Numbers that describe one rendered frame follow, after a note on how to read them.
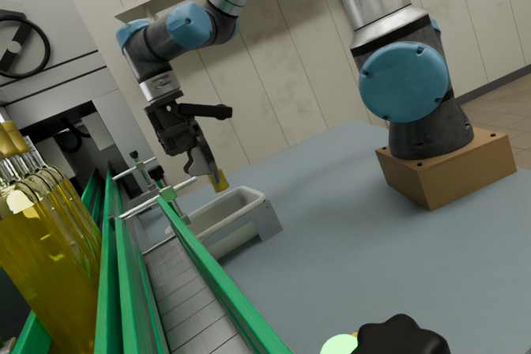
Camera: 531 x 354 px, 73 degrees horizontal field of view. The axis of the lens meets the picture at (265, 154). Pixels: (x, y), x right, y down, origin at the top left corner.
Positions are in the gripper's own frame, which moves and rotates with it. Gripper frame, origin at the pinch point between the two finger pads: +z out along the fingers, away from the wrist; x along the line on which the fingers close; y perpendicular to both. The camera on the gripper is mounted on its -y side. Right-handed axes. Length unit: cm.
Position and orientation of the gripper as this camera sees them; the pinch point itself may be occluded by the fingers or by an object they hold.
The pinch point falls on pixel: (215, 175)
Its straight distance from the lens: 80.8
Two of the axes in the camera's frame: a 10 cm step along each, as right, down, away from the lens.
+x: 4.0, 0.6, -9.1
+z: 4.0, 8.9, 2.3
